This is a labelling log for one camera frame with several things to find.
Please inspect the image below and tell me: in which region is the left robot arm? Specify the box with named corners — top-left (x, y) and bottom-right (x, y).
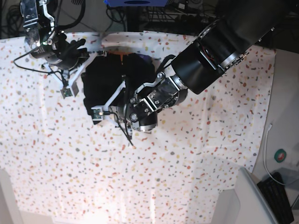
top-left (82, 0), bottom-right (299, 135)

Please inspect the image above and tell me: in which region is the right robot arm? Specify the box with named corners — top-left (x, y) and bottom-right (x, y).
top-left (20, 0), bottom-right (107, 98)

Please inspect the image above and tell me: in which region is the black t-shirt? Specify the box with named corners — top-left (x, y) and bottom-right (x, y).
top-left (82, 53), bottom-right (162, 119)

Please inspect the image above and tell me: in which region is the grey laptop lid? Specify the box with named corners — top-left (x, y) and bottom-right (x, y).
top-left (235, 168), bottom-right (278, 224)

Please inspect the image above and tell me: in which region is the white usb cable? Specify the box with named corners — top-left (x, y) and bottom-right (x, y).
top-left (263, 122), bottom-right (299, 186)

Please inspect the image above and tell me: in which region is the black keyboard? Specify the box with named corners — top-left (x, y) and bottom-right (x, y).
top-left (257, 177), bottom-right (294, 224)

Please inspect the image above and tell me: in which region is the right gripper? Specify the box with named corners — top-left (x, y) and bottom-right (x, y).
top-left (45, 39), bottom-right (107, 98)

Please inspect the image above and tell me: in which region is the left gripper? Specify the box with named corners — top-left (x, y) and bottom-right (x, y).
top-left (91, 75), bottom-right (159, 142)

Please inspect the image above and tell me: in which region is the blue device at top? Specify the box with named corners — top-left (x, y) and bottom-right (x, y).
top-left (104, 0), bottom-right (169, 7)

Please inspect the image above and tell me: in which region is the terrazzo pattern tablecloth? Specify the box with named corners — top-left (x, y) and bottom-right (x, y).
top-left (0, 37), bottom-right (276, 224)

